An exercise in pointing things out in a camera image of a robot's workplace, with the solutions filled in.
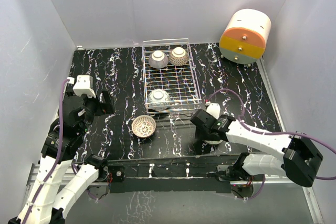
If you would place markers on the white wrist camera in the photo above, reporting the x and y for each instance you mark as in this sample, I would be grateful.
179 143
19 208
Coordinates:
82 84
213 109

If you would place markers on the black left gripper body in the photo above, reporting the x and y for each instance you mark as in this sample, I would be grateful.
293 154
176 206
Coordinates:
93 103

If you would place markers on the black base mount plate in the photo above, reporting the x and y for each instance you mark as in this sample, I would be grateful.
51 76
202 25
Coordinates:
129 177

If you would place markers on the orange yellow cylindrical drawer cabinet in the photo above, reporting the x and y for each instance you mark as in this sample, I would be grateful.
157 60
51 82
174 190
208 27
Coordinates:
245 37

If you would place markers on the red patterned bowl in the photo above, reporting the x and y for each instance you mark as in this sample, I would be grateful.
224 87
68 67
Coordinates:
158 100

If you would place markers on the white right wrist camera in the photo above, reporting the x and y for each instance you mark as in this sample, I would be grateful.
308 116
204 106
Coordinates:
213 109

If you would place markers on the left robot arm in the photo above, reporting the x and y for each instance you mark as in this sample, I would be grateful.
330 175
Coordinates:
47 202

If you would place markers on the aluminium frame rail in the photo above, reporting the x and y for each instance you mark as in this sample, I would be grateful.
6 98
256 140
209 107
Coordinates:
285 154

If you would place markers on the green patterned bowl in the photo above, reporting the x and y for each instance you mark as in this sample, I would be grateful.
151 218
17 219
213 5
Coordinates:
213 142

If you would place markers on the white brown lattice bowl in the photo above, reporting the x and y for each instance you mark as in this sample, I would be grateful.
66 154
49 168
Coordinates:
143 126

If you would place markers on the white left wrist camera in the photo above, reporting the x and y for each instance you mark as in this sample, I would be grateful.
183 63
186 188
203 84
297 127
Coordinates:
82 84

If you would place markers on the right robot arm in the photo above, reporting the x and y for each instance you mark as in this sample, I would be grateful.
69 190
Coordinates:
292 155

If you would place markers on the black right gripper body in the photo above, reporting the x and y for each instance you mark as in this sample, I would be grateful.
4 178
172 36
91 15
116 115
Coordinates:
202 134

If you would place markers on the brown floral patterned bowl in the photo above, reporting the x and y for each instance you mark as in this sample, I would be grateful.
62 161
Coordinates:
178 56

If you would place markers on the purple striped bowl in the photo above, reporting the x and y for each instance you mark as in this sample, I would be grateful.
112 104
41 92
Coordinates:
158 59

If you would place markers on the white wire dish rack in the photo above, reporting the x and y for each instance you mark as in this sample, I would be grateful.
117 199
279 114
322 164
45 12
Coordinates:
179 81

